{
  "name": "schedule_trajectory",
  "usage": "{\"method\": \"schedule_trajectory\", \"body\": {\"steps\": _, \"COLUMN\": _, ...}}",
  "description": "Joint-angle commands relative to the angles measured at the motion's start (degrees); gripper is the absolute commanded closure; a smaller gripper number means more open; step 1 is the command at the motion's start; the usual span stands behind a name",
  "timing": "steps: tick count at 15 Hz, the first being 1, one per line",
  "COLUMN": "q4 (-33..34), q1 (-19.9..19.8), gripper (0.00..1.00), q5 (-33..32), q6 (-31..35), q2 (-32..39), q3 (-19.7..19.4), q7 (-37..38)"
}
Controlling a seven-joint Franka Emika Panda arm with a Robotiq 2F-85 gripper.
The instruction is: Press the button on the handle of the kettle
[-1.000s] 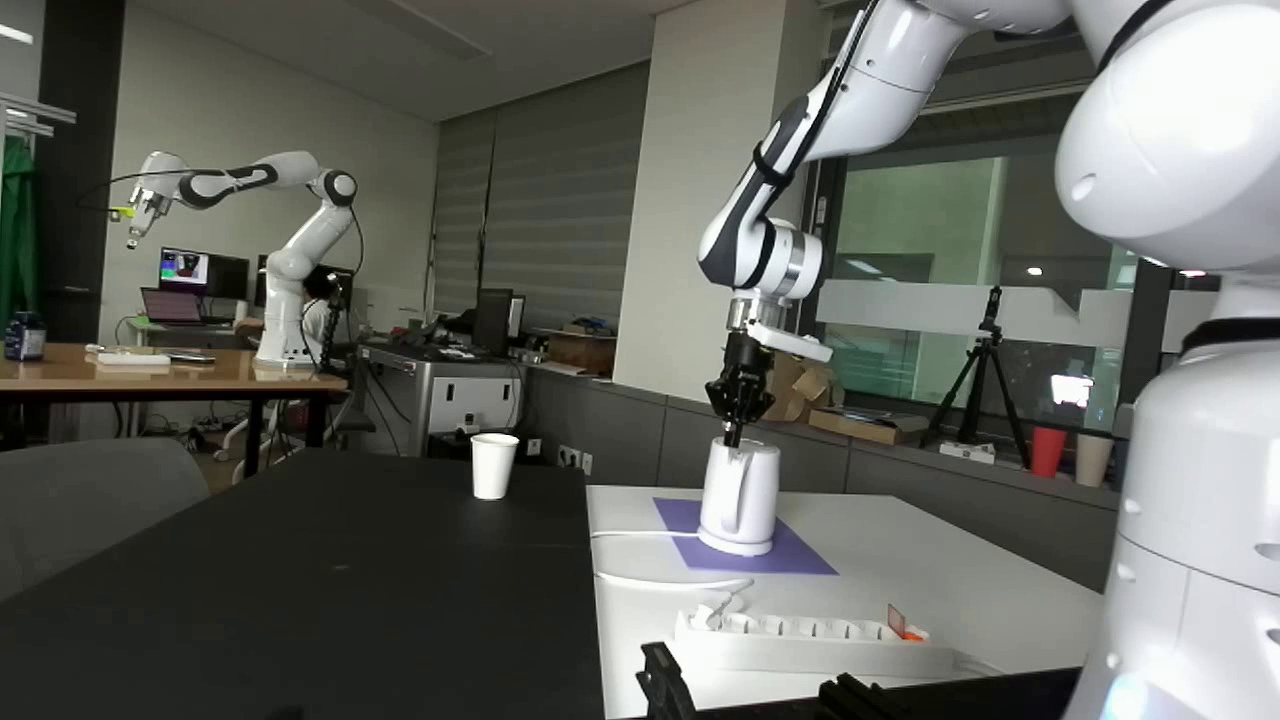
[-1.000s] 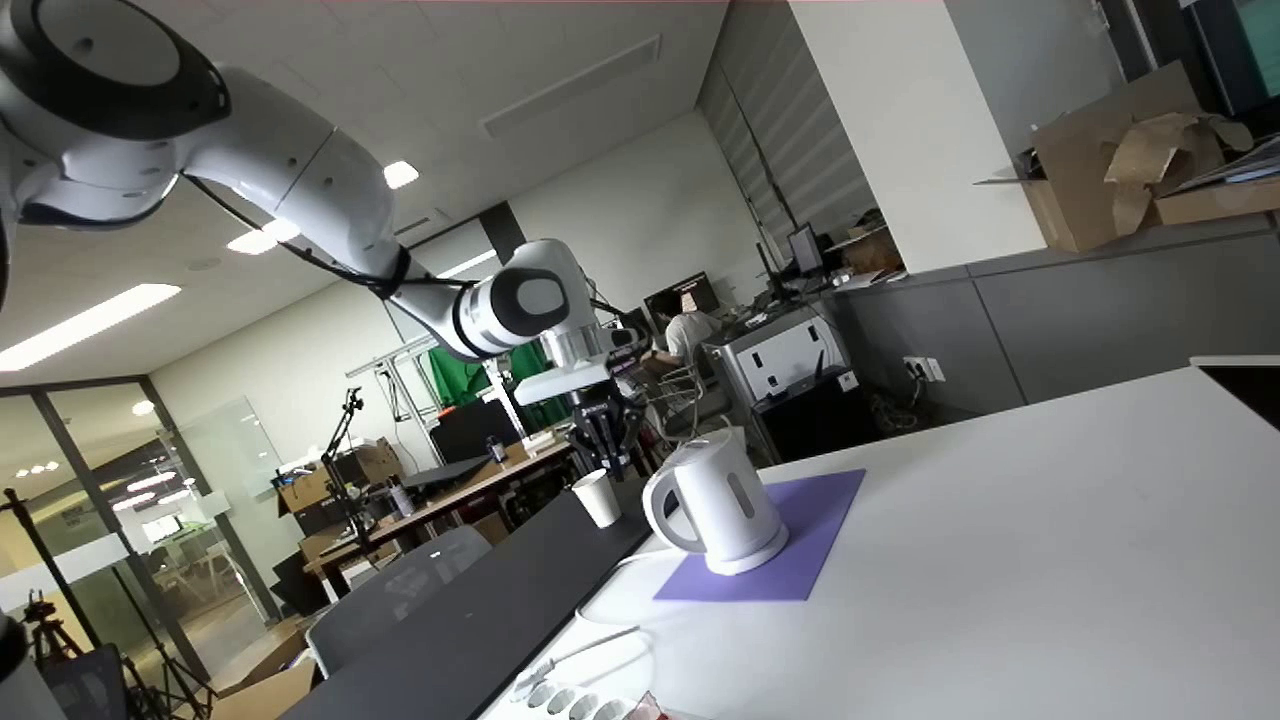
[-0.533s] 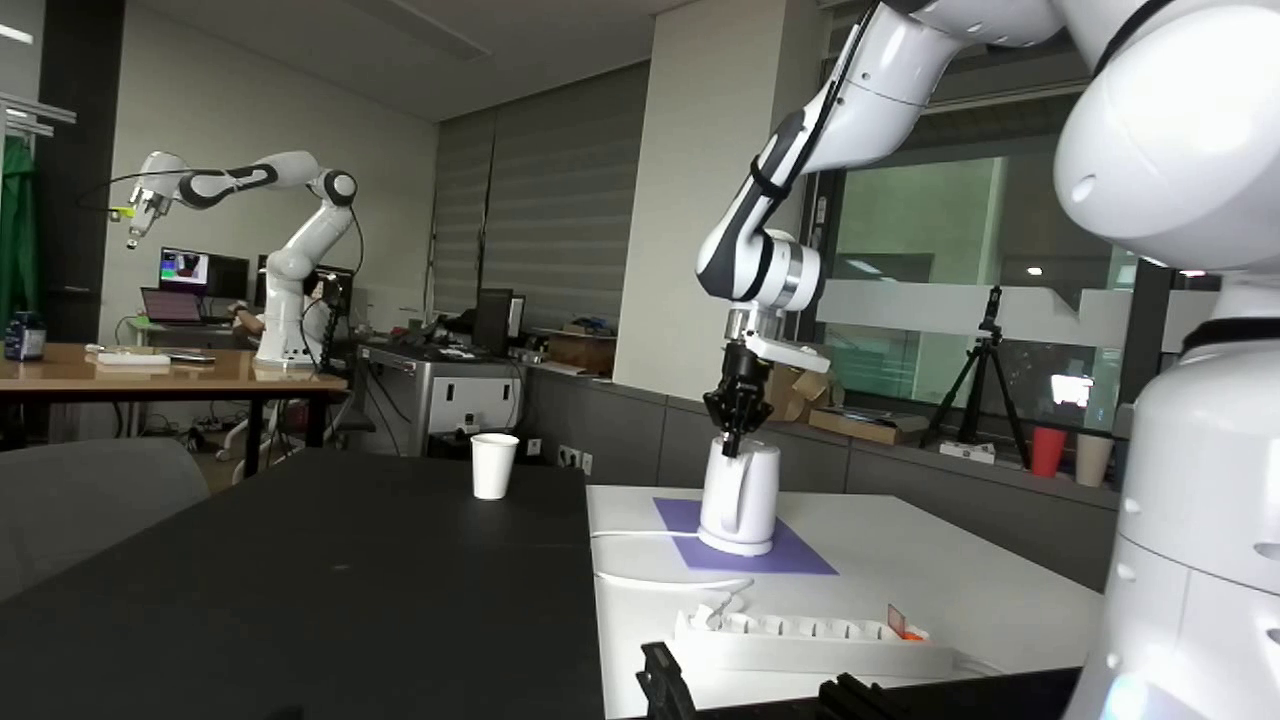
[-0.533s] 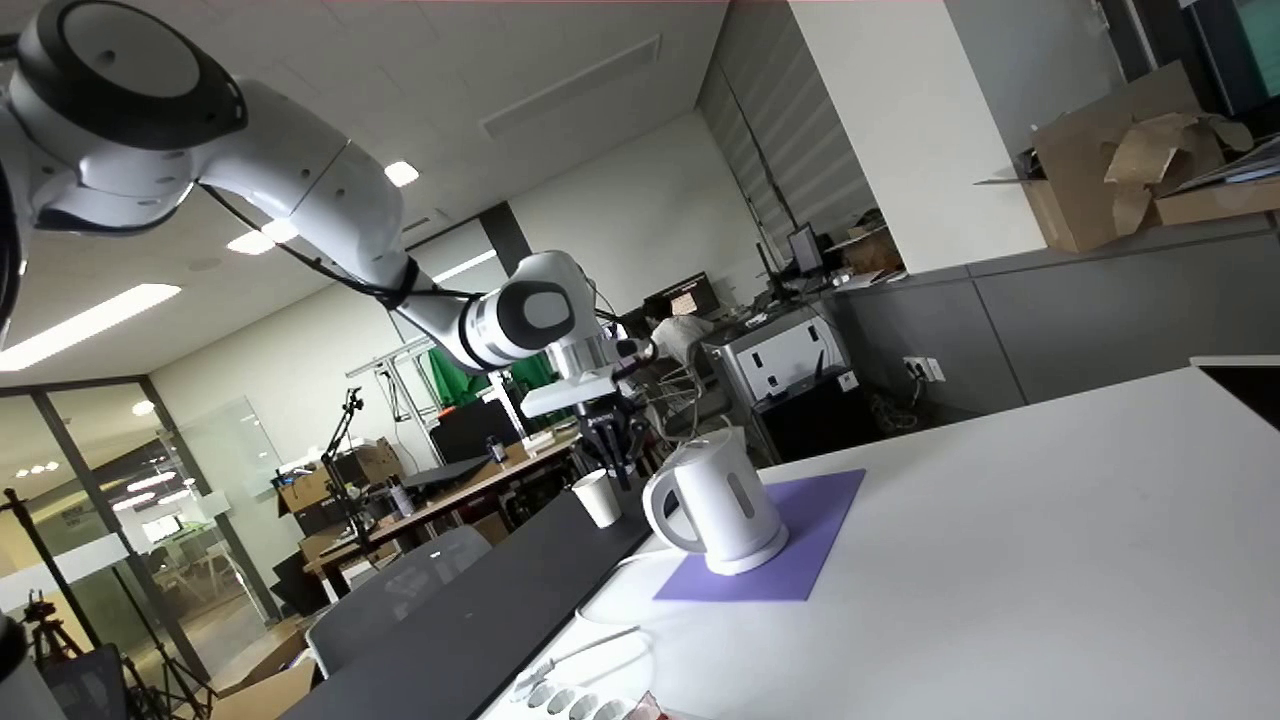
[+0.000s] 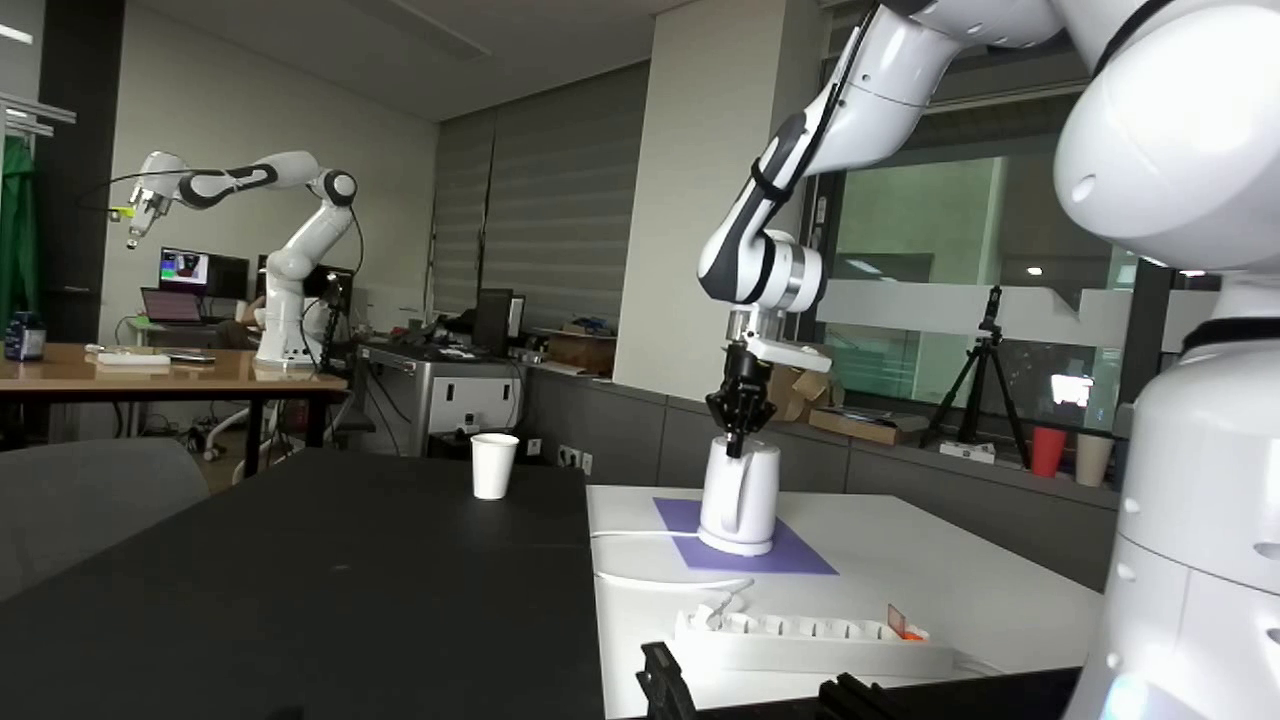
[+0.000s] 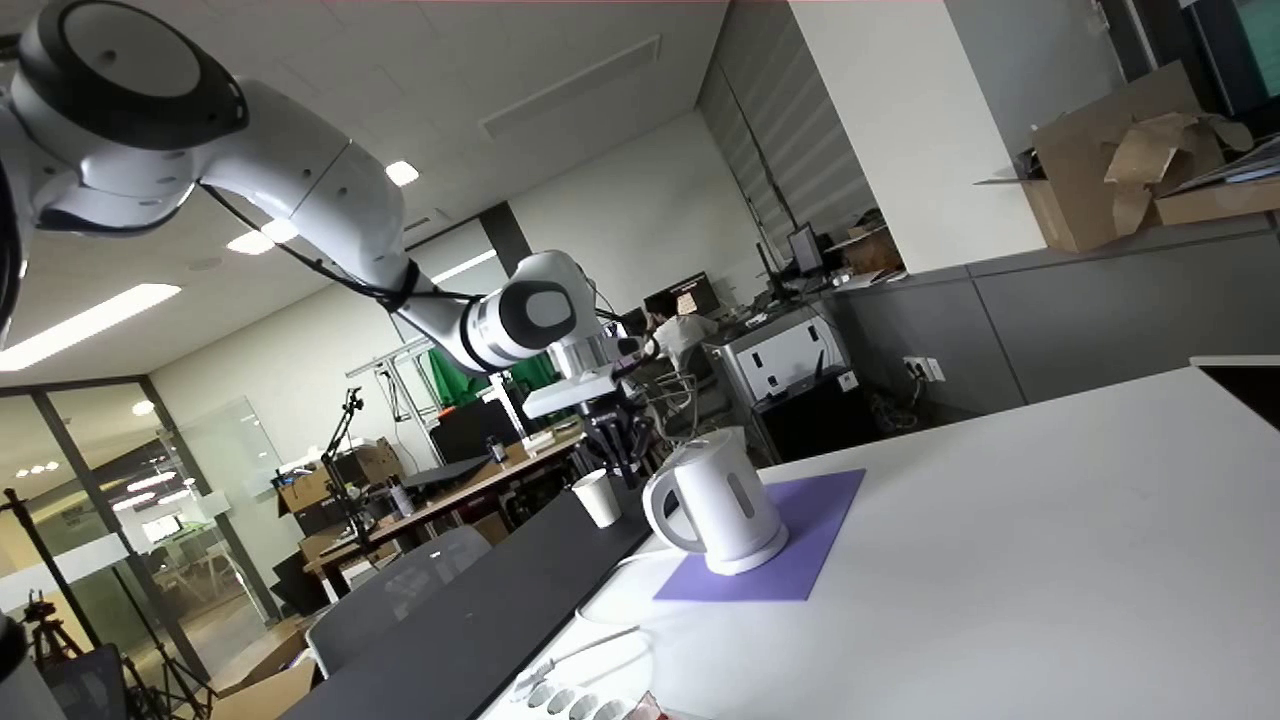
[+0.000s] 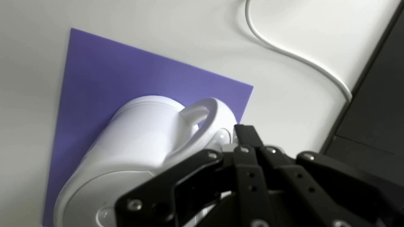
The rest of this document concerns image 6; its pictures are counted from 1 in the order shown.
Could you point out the white power strip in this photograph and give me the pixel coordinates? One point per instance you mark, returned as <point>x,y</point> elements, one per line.
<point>610,676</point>

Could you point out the black camera tripod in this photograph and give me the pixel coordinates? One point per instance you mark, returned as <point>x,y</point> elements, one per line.
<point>58,664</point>

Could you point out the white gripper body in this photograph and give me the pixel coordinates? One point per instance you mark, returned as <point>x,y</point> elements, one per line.
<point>586,374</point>

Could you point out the grey cabinet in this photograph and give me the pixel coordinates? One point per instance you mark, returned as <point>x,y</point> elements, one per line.
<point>1000,333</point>

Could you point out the cardboard box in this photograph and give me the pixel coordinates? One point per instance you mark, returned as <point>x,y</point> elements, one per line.
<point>1140,158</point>

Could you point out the wooden desk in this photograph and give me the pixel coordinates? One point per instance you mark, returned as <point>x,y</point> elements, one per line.
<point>488,481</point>

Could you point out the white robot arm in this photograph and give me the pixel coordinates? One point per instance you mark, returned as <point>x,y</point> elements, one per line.
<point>112,117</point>

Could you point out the white paper cup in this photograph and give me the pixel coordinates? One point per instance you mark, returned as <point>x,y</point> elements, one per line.
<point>599,496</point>

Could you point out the grey office chair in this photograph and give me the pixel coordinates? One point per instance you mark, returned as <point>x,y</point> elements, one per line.
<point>388,598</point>

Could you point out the white electric kettle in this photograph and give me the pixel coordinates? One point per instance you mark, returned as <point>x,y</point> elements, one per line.
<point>709,501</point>

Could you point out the white printer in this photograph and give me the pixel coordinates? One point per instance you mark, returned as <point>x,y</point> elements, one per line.
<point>785,354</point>

